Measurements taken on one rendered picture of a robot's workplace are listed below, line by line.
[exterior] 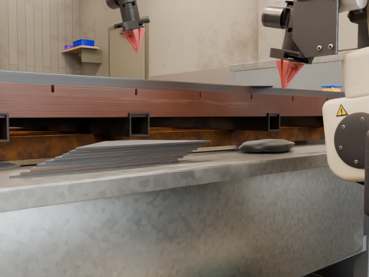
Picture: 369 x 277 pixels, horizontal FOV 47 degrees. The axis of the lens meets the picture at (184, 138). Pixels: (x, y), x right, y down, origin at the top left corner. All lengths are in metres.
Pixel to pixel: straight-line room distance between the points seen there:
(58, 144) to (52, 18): 7.03
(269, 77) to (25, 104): 1.65
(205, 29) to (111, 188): 4.74
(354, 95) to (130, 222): 0.49
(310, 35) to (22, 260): 0.67
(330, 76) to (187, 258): 1.30
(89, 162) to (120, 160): 0.06
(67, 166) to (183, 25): 5.04
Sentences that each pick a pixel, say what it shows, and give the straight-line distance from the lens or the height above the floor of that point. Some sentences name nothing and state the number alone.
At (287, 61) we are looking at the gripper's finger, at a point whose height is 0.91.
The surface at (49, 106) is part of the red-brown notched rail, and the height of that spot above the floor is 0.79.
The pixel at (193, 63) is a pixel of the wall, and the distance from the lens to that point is 5.42.
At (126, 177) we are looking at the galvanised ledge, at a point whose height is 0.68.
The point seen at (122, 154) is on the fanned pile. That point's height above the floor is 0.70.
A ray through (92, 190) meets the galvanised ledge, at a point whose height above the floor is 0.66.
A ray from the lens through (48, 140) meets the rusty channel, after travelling 0.97.
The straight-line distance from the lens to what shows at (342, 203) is 1.46.
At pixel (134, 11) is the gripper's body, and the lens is 1.38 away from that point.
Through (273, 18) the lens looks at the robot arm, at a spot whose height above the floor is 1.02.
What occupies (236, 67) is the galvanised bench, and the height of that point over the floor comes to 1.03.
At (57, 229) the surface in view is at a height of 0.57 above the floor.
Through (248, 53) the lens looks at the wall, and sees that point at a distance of 4.75.
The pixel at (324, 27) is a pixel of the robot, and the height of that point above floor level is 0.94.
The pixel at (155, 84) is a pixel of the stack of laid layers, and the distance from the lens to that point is 0.97.
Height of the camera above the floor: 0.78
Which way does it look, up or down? 4 degrees down
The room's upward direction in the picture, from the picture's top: straight up
